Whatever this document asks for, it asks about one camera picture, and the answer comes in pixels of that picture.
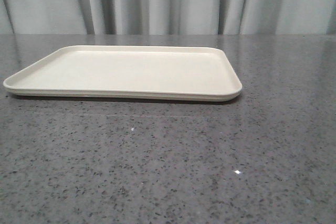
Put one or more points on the cream rectangular plastic tray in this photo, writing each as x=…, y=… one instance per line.
x=131, y=72

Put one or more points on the grey pleated curtain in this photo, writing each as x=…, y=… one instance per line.
x=163, y=17

